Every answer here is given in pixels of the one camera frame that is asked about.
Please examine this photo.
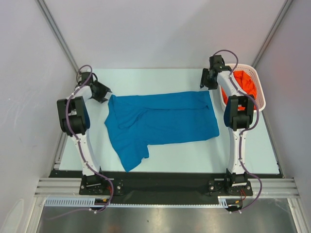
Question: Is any orange t shirt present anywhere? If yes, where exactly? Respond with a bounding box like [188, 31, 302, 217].
[233, 70, 257, 99]

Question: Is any blue t shirt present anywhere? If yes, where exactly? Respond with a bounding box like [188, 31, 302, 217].
[105, 91, 220, 172]

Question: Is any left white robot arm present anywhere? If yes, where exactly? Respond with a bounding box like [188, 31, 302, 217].
[56, 71, 112, 177]

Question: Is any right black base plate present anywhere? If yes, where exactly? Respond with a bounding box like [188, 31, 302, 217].
[207, 179, 253, 197]

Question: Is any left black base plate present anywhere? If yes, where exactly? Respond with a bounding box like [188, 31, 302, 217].
[79, 175, 124, 196]

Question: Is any white plastic basket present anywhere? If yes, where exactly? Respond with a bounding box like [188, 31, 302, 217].
[219, 63, 266, 112]

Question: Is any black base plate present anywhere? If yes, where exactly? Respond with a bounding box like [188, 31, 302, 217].
[79, 175, 124, 196]
[207, 179, 253, 197]

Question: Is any left aluminium corner post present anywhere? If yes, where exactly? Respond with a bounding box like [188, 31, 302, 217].
[35, 0, 79, 72]

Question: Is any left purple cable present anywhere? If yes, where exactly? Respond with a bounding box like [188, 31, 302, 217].
[46, 65, 115, 220]

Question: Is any white slotted cable duct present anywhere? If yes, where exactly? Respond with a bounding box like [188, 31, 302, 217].
[45, 197, 238, 208]

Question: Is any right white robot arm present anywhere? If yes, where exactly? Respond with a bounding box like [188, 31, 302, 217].
[200, 54, 255, 195]

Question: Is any aluminium front rail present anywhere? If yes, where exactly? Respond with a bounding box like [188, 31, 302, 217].
[35, 178, 300, 198]

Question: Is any right aluminium corner post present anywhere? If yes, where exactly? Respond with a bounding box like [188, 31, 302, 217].
[252, 0, 295, 68]

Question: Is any aluminium corner post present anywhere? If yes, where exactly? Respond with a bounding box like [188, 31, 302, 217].
[35, 0, 79, 72]
[252, 0, 295, 68]

